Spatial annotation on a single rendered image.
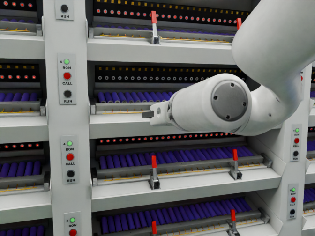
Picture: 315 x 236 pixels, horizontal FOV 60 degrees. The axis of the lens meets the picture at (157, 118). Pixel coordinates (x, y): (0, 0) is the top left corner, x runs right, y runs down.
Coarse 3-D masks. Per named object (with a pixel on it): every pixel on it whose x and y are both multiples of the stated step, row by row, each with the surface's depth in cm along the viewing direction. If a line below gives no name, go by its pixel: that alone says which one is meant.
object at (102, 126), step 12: (96, 84) 84; (108, 84) 85; (120, 84) 87; (132, 84) 88; (144, 84) 89; (156, 84) 90; (168, 84) 91; (180, 84) 93; (192, 84) 94; (96, 120) 70; (108, 120) 71; (120, 120) 72; (132, 120) 73; (144, 120) 73; (96, 132) 70; (108, 132) 71; (120, 132) 72; (132, 132) 73; (144, 132) 74; (156, 132) 75; (168, 132) 77; (180, 132) 78; (192, 132) 79; (204, 132) 80
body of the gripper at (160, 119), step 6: (162, 102) 56; (168, 102) 54; (150, 108) 61; (156, 108) 57; (162, 108) 55; (168, 108) 54; (156, 114) 57; (162, 114) 54; (150, 120) 61; (156, 120) 58; (162, 120) 55; (168, 120) 54
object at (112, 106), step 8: (96, 104) 74; (104, 104) 74; (112, 104) 75; (120, 104) 75; (128, 104) 76; (136, 104) 76; (144, 104) 77; (152, 104) 78; (120, 112) 74; (128, 112) 75; (136, 112) 75
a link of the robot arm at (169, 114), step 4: (176, 92) 53; (172, 96) 52; (172, 100) 51; (168, 112) 51; (168, 116) 51; (172, 116) 51; (172, 120) 52; (172, 124) 53; (176, 124) 51; (180, 128) 52
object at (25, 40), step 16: (0, 0) 74; (16, 0) 75; (32, 0) 76; (0, 16) 73; (16, 16) 76; (32, 16) 77; (0, 32) 65; (16, 32) 66; (32, 32) 69; (0, 48) 62; (16, 48) 63; (32, 48) 64
